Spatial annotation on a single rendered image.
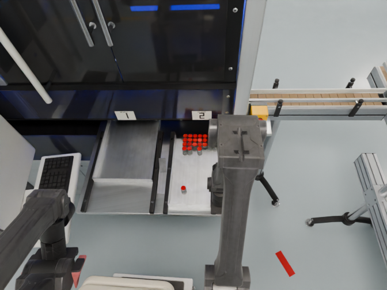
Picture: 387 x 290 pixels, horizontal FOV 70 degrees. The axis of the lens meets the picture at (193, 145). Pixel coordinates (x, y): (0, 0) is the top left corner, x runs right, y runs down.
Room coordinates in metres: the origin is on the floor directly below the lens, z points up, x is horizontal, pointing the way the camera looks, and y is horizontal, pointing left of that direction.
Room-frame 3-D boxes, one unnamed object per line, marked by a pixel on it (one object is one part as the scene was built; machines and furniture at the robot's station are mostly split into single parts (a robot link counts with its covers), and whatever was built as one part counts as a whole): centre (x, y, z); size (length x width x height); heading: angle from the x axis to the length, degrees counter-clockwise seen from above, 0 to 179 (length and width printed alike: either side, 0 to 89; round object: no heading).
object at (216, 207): (0.37, -0.08, 1.01); 0.10 x 0.07 x 0.07; 173
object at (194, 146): (0.67, -0.04, 0.91); 0.18 x 0.02 x 0.05; 83
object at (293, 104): (0.86, -0.60, 0.92); 0.69 x 0.16 x 0.16; 83
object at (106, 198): (0.62, 0.14, 0.87); 0.70 x 0.48 x 0.02; 83
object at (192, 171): (0.56, -0.03, 0.90); 0.34 x 0.26 x 0.04; 173
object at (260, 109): (0.76, -0.30, 1.00); 0.08 x 0.07 x 0.07; 173
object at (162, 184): (0.54, 0.15, 0.91); 0.14 x 0.03 x 0.06; 174
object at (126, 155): (0.71, 0.30, 0.90); 0.34 x 0.26 x 0.04; 173
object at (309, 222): (0.50, -0.98, 0.07); 0.50 x 0.08 x 0.14; 83
